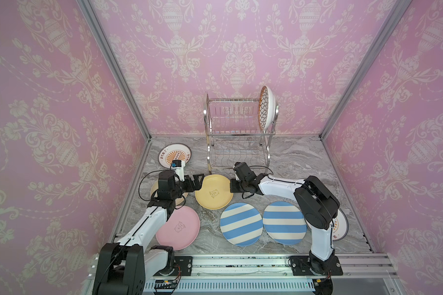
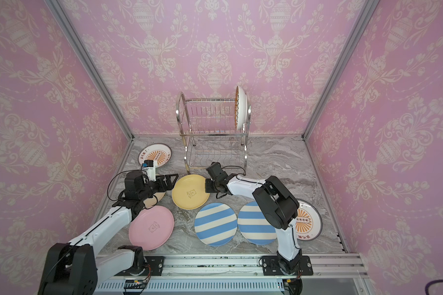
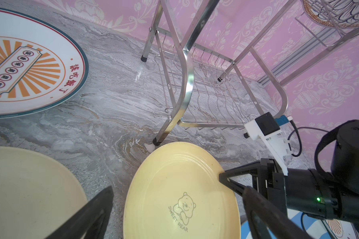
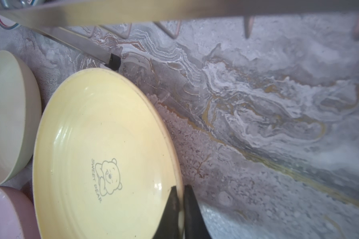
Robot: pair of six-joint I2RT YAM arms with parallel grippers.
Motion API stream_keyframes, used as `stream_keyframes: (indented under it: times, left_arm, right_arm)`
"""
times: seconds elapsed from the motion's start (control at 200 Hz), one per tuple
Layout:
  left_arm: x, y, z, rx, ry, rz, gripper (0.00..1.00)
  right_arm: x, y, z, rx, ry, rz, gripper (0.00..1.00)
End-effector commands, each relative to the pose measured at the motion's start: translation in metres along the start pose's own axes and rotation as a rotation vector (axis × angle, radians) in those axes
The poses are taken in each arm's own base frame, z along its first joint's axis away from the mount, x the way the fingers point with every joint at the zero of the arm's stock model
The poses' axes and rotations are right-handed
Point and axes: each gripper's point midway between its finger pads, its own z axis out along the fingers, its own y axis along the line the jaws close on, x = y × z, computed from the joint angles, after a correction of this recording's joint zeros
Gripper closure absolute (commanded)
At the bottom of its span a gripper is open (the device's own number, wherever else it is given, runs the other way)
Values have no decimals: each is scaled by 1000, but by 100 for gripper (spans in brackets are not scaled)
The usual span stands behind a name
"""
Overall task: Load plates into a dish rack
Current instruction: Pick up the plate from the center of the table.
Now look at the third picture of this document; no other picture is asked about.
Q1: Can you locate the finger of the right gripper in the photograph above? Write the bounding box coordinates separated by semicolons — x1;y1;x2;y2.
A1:
218;161;261;197

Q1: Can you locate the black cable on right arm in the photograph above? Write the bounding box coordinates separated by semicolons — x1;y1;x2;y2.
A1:
286;120;331;158

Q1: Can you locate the steel two-tier dish rack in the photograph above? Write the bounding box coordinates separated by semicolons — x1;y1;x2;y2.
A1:
141;1;359;146

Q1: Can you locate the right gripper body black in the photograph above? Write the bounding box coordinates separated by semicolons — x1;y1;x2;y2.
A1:
257;159;317;215

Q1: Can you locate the yellow bear plate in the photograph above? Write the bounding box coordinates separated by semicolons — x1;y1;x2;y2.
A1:
123;142;241;239

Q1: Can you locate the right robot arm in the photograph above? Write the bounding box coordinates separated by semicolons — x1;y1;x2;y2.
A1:
219;119;359;224

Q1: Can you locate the orange sunburst plate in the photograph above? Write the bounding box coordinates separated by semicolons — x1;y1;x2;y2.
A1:
326;219;359;239
0;8;89;119

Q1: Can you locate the right orange sunburst plate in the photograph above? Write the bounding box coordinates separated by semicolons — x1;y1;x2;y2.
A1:
326;219;359;239

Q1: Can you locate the beige plain plate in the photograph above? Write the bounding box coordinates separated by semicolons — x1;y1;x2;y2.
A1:
0;146;87;239

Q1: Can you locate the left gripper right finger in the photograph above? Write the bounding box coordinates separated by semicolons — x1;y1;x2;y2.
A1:
242;187;310;239

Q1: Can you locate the left orange sunburst plate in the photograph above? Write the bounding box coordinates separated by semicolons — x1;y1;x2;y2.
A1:
0;8;89;119

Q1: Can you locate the blue striped plate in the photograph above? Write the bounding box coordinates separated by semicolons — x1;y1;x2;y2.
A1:
241;209;331;239

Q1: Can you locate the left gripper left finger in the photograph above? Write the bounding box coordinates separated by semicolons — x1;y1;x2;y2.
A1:
48;186;114;239

